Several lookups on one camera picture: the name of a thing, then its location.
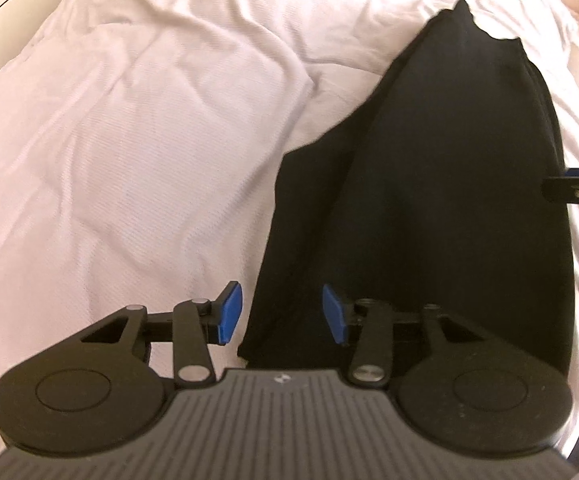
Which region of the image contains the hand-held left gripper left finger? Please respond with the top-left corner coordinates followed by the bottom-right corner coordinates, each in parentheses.
top-left (76, 281), bottom-right (244, 389)

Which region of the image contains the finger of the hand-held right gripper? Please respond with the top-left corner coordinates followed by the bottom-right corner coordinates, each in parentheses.
top-left (542, 167), bottom-right (579, 222)

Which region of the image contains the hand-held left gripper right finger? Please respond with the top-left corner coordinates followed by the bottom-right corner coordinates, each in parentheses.
top-left (322, 283), bottom-right (486, 387)

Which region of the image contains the black garment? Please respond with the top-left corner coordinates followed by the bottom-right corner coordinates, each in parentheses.
top-left (236, 0), bottom-right (577, 378)

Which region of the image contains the white bed sheet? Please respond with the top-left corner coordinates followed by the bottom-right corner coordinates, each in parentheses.
top-left (0, 0), bottom-right (579, 436)

